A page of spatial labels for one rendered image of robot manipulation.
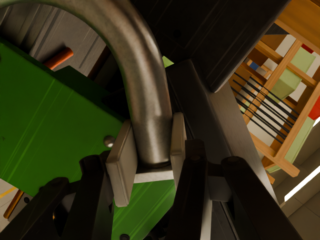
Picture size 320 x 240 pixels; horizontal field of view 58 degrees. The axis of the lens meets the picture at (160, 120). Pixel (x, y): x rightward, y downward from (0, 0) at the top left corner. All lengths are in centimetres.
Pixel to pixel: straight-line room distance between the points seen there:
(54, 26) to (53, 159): 41
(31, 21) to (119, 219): 19
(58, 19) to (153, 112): 48
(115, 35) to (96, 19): 1
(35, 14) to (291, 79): 337
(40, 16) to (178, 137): 16
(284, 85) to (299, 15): 253
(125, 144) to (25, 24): 14
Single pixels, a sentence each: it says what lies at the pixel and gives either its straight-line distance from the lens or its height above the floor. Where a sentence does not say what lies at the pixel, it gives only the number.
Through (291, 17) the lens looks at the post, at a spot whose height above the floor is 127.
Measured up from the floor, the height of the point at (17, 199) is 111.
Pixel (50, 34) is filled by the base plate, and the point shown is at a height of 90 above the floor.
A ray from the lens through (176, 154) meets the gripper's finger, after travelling 15.
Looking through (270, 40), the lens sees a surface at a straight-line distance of 378.
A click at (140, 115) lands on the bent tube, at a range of 19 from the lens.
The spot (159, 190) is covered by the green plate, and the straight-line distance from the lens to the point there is 27.
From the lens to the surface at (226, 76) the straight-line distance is 29.
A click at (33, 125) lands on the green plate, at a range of 27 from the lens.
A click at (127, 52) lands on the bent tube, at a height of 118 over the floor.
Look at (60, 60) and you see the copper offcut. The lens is 70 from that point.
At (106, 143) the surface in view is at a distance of 25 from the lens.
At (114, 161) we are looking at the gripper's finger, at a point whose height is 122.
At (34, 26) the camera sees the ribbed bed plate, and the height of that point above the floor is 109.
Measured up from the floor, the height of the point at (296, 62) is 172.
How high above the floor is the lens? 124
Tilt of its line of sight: 6 degrees down
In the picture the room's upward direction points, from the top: 129 degrees clockwise
